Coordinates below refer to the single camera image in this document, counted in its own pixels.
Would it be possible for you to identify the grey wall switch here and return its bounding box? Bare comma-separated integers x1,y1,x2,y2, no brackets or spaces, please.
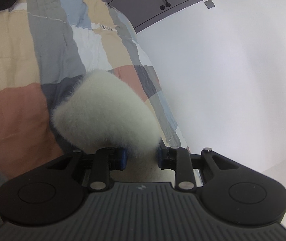
204,0,215,9

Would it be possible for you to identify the black door handle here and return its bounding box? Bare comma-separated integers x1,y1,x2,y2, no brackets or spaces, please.
160,0,171,10

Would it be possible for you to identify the cream striped fleece sweater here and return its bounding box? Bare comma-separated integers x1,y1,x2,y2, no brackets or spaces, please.
52,70,174,183

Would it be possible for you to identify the colourful patchwork bed quilt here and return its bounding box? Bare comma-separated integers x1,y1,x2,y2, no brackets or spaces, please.
0,0,187,179

